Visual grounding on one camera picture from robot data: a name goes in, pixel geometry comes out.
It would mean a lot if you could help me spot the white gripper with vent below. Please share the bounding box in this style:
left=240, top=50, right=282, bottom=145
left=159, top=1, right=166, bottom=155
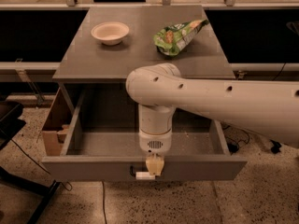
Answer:
left=139, top=131, right=172, bottom=176

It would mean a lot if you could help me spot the grey top drawer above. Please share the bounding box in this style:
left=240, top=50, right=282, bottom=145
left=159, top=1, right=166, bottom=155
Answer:
left=41, top=86, right=248, bottom=183

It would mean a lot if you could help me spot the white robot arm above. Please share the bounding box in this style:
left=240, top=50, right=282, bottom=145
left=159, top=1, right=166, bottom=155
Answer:
left=126, top=63, right=299, bottom=147

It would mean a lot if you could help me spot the grey drawer cabinet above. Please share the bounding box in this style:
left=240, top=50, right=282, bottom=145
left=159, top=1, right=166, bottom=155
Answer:
left=52, top=5, right=236, bottom=133

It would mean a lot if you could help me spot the cardboard box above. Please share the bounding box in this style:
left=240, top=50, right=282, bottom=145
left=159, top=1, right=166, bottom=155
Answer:
left=42, top=90, right=72, bottom=156

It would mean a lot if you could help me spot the black stand leg right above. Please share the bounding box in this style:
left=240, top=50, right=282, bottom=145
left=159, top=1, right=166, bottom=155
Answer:
left=271, top=141, right=281, bottom=154

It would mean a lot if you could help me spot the green chip bag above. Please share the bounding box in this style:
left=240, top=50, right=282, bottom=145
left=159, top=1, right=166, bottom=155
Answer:
left=153, top=20, right=209, bottom=57

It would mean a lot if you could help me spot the white paper bowl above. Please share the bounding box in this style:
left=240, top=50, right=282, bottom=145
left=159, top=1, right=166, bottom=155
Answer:
left=91, top=21, right=130, bottom=46

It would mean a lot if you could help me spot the black bin left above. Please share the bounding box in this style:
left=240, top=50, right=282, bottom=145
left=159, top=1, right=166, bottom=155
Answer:
left=0, top=101, right=26, bottom=150

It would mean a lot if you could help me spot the black power adapter with cable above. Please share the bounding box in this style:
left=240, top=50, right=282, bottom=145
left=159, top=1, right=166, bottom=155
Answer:
left=225, top=132, right=250, bottom=154

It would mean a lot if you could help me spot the black floor cable left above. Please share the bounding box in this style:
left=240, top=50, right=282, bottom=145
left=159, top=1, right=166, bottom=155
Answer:
left=0, top=128, right=108, bottom=224

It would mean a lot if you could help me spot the black stand frame left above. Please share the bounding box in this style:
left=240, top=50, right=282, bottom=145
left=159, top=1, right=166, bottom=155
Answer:
left=0, top=167, right=61, bottom=224

